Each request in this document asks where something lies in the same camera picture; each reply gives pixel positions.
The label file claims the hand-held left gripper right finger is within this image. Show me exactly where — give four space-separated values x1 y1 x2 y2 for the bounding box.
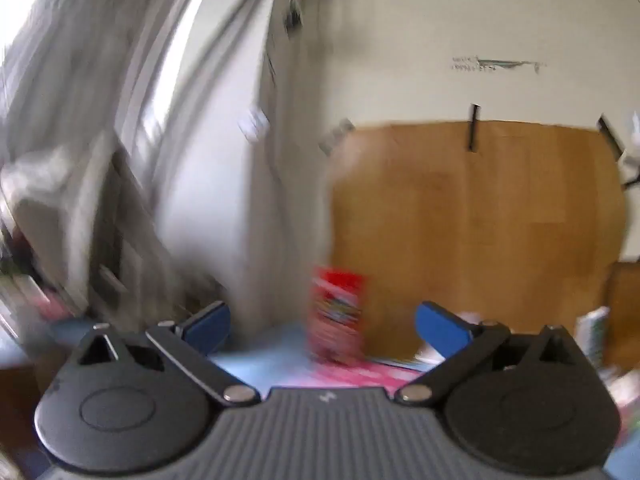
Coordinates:
394 301 593 406

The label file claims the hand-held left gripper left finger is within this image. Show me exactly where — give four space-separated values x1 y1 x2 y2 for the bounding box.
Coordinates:
75 301 262 406

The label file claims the wood-pattern board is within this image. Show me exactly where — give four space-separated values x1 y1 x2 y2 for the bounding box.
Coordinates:
325 119 632 361

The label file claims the red snack box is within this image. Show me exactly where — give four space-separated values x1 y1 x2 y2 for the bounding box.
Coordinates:
306 266 368 365

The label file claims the black tape strip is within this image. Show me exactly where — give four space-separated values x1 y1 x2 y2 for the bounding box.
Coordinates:
467 103 482 152

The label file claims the grey frame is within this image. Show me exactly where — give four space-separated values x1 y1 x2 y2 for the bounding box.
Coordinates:
65 130 227 322

